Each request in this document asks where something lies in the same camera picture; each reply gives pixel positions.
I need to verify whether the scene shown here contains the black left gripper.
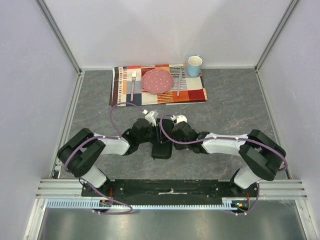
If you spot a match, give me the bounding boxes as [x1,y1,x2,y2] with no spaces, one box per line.
[138,122,172,145]

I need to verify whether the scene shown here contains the black zip tool case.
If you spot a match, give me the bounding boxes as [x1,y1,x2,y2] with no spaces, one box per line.
[150,118,174,160]

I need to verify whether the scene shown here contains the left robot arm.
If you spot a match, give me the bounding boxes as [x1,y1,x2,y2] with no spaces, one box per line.
[57,118,156,197]

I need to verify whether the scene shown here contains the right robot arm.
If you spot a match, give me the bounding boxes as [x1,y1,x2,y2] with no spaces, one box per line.
[171,121,288,197]

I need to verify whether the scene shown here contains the colourful patchwork placemat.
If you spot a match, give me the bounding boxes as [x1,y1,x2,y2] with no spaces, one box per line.
[109,63,208,107]

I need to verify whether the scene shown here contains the pink dotted plate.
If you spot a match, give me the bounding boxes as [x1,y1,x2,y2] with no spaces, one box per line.
[141,69,174,95]

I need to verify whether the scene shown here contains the light blue mug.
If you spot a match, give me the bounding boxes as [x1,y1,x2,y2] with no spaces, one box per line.
[187,55,203,78]

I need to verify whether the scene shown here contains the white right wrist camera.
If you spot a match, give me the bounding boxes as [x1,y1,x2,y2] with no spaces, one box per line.
[170,114,188,124]

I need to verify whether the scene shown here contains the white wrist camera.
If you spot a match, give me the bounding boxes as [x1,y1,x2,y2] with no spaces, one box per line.
[170,114,188,124]
[142,109,159,127]

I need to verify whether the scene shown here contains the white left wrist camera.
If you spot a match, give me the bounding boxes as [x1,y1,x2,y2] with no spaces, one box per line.
[142,109,159,127]

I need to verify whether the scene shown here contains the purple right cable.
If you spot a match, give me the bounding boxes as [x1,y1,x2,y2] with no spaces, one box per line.
[159,114,289,217]

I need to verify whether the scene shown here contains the purple cable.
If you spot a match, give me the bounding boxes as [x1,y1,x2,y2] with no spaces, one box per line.
[64,101,151,216]
[159,114,289,217]

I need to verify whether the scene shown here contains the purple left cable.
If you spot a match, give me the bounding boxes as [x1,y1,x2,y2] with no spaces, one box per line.
[64,101,151,216]

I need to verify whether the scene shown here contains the pink handled knife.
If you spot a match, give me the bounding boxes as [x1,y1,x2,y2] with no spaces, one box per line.
[176,66,183,97]

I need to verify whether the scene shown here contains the pink handled fork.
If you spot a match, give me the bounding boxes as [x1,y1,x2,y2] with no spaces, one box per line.
[130,71,137,102]

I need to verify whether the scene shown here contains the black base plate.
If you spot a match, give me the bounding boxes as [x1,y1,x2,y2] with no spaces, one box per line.
[81,179,258,199]

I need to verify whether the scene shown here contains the light blue cable duct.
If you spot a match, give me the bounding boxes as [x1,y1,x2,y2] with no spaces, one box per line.
[46,198,238,211]

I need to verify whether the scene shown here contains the aluminium frame rail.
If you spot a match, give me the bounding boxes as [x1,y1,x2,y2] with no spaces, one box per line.
[36,179,307,200]

